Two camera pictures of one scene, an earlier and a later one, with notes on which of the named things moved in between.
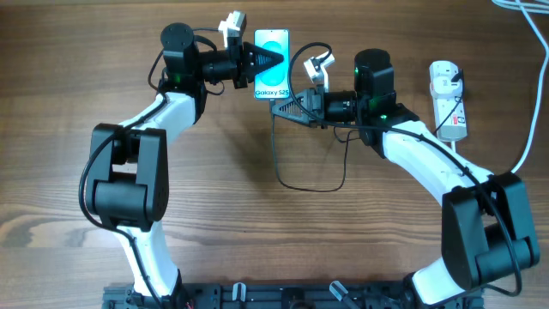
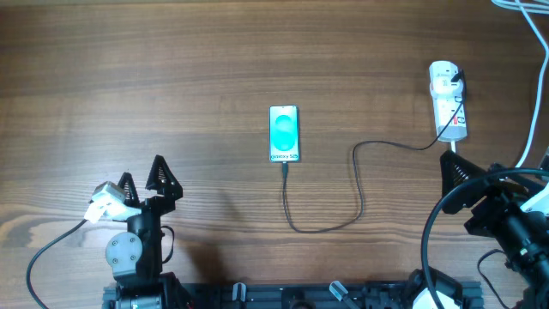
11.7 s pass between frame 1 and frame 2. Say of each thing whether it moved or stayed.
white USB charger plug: stayed
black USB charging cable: moved
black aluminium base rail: stayed
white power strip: stayed
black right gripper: moved
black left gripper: moved
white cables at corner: stayed
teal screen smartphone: moved
